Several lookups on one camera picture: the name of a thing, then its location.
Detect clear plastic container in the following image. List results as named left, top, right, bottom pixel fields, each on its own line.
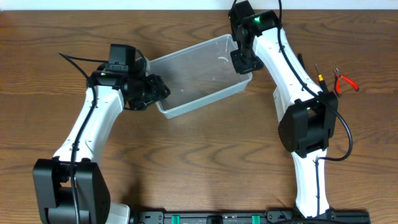
left=149, top=34, right=252, bottom=119

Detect white and blue box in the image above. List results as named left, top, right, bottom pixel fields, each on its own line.
left=273, top=87, right=285, bottom=122

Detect small hammer black handle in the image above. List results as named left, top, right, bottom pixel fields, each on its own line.
left=297, top=53, right=306, bottom=70

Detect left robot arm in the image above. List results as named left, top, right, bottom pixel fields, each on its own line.
left=33, top=70, right=170, bottom=223

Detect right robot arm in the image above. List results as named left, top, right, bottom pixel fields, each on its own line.
left=228, top=8, right=338, bottom=218

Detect black and yellow screwdriver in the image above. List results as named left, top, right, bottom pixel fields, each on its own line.
left=315, top=63, right=329, bottom=93

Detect red handled pliers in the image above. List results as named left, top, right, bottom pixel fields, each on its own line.
left=332, top=67, right=359, bottom=98

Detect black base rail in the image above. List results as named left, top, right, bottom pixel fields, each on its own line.
left=127, top=209, right=371, bottom=224

